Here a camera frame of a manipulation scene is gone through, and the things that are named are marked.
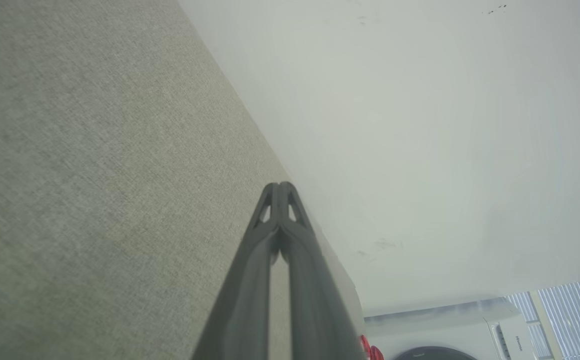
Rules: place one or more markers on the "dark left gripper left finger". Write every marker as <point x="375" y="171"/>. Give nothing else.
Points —
<point x="244" y="300"/>

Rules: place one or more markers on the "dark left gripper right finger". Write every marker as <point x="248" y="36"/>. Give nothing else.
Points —
<point x="315" y="300"/>

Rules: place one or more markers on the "red and white garment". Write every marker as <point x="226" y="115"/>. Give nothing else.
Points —
<point x="370" y="350"/>

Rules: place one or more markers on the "dark round washing machine door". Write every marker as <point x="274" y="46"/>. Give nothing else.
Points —
<point x="432" y="354"/>

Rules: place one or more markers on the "white washing machine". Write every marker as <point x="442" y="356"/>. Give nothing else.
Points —
<point x="460" y="325"/>

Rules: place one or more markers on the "grey fabric sofa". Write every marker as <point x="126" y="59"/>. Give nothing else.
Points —
<point x="94" y="175"/>

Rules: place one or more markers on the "white window blind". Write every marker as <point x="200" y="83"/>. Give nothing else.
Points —
<point x="575" y="320"/>

